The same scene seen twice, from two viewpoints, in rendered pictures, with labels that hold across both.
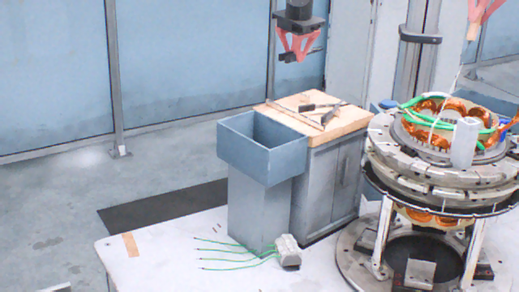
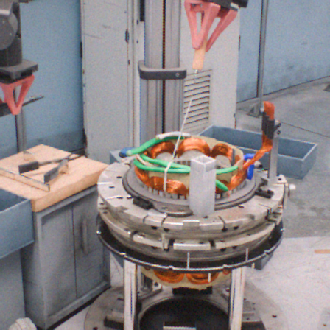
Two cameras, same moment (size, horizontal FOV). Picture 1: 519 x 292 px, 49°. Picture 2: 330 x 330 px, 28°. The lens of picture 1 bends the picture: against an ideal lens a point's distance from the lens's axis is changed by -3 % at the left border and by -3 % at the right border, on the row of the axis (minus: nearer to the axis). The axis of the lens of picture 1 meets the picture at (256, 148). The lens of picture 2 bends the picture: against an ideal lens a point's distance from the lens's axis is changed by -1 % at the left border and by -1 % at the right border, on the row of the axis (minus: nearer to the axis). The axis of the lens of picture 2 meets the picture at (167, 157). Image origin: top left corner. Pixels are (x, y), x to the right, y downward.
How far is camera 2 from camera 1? 0.11 m
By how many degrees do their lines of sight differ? 12
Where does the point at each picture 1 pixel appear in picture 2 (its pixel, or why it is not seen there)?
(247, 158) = not seen: outside the picture
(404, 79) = (149, 123)
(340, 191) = (83, 260)
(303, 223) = (41, 303)
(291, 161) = (12, 230)
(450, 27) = (220, 61)
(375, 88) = not seen: hidden behind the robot
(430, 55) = (174, 92)
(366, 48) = (126, 93)
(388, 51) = not seen: hidden behind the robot
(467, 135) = (202, 176)
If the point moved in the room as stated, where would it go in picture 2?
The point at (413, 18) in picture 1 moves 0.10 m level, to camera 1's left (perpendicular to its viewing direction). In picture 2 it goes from (151, 51) to (107, 54)
